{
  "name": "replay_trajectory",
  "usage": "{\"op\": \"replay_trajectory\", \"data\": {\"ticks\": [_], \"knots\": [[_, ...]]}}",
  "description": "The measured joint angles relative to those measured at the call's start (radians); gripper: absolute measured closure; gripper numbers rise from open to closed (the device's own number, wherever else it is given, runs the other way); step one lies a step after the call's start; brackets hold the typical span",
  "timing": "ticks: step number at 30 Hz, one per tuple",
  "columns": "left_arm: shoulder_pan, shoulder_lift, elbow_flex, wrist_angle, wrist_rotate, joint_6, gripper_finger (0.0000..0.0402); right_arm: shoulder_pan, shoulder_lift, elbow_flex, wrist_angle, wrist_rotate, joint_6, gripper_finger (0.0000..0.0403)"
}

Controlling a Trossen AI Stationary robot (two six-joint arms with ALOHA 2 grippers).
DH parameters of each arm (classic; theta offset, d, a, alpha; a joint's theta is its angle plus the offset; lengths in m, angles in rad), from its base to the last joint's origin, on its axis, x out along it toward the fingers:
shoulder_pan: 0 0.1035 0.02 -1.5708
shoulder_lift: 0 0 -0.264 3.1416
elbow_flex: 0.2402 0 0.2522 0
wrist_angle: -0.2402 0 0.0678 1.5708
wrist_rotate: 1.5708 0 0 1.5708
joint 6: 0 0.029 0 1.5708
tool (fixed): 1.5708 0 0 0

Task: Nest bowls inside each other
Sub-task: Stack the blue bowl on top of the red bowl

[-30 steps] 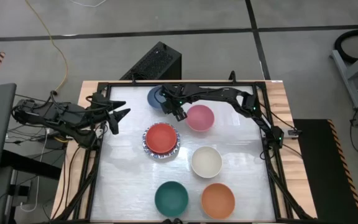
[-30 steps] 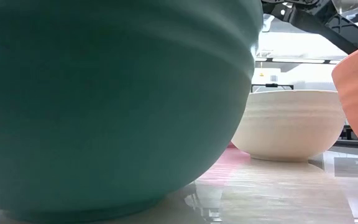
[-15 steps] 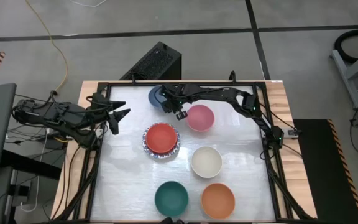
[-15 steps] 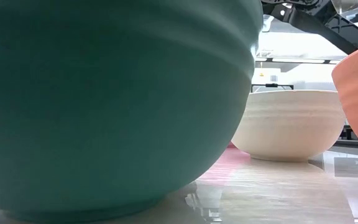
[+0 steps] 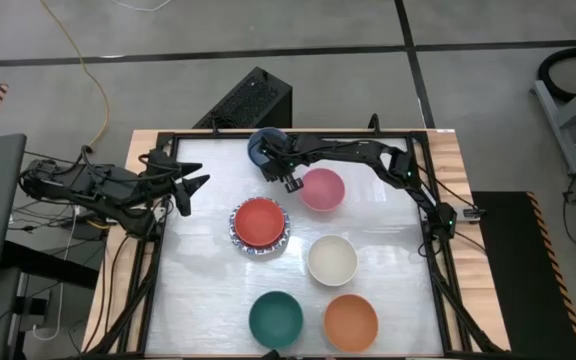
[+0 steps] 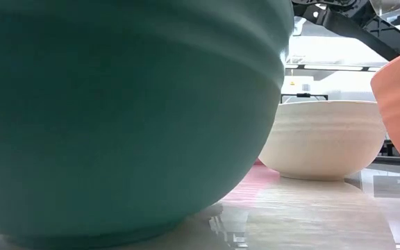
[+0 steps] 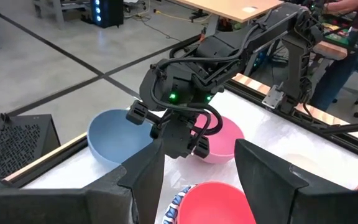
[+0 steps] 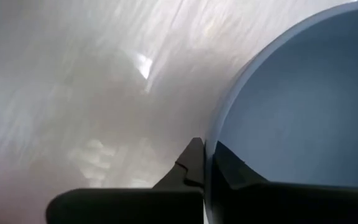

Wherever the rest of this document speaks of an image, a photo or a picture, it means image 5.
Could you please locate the dark blue bowl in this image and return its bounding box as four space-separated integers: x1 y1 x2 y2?
246 126 289 167

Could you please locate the black aluminium table frame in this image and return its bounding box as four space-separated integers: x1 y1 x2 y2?
85 127 512 360

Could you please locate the yellow cable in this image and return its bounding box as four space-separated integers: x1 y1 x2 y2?
39 0 111 151

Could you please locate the black desk frame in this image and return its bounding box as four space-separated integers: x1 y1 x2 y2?
0 239 100 360

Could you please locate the black mat with hazard stripes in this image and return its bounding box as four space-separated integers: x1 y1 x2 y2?
471 190 576 360

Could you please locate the blue patterned paper plate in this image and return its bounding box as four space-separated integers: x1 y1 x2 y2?
228 196 292 257

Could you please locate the red bowl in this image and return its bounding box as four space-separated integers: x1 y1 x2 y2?
233 197 286 248

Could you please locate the grey metal stand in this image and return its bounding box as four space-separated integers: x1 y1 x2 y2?
530 69 576 175

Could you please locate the green bowl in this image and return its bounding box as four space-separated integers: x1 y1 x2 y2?
248 291 305 350

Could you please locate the black hose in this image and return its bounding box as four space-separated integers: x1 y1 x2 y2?
537 46 576 104

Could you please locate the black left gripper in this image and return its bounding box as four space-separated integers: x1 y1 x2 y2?
140 148 211 217

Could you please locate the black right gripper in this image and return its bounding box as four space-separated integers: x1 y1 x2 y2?
260 134 319 194

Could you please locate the pink bowl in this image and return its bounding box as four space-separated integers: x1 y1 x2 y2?
299 167 347 213

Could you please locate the black computer tower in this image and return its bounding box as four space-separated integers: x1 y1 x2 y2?
192 66 293 130

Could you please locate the white floor cable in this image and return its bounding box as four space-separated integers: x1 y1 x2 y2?
110 0 174 13

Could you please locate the orange bowl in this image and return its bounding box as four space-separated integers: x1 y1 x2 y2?
323 293 380 353

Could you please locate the cream bowl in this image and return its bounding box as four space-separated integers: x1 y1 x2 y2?
307 233 360 288

